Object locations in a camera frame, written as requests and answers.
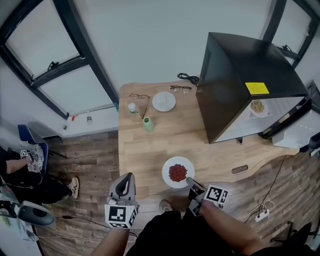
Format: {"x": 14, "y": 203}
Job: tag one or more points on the person's right forearm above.
{"x": 225, "y": 225}

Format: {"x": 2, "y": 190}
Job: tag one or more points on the grey rounded shell device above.
{"x": 25, "y": 212}

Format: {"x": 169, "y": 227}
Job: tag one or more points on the black-rimmed eyeglasses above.
{"x": 186, "y": 90}

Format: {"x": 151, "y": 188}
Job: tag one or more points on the person's left forearm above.
{"x": 112, "y": 242}

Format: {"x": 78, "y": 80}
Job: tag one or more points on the white grain plate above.
{"x": 260, "y": 115}

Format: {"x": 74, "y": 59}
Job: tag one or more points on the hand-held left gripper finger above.
{"x": 113, "y": 189}
{"x": 132, "y": 188}

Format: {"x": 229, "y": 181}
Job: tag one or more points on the blue chair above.
{"x": 25, "y": 131}

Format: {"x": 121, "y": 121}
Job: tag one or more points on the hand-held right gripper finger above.
{"x": 193, "y": 184}

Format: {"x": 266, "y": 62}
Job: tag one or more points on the pile of red beans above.
{"x": 178, "y": 172}

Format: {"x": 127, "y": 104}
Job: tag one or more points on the thin brown-rimmed eyeglasses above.
{"x": 145, "y": 97}

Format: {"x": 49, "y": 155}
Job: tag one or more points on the person's black clothing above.
{"x": 175, "y": 237}

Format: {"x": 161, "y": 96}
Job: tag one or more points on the black office chair base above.
{"x": 300, "y": 232}

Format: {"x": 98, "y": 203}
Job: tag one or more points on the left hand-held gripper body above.
{"x": 120, "y": 215}

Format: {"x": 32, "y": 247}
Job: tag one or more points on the black mini fridge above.
{"x": 250, "y": 62}

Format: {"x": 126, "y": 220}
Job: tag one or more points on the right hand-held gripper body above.
{"x": 216, "y": 196}

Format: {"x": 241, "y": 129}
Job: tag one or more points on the person's beige shoe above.
{"x": 165, "y": 205}

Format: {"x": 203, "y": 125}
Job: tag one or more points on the black-framed narrow window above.
{"x": 287, "y": 30}

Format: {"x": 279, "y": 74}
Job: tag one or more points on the white bean plate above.
{"x": 166, "y": 178}

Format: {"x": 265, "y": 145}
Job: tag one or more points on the small red object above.
{"x": 74, "y": 117}

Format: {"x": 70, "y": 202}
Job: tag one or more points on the white power strip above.
{"x": 262, "y": 216}

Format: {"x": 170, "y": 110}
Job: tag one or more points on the black-framed window with wide post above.
{"x": 42, "y": 42}

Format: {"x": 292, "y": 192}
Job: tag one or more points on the small white-capped bottle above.
{"x": 132, "y": 107}

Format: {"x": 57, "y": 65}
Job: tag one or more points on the green cup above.
{"x": 148, "y": 125}

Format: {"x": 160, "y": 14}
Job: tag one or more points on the small grey jar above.
{"x": 89, "y": 120}

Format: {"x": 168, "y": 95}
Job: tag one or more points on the patterned round cushion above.
{"x": 37, "y": 157}

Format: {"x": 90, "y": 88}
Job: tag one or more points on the pile of brown grains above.
{"x": 257, "y": 106}

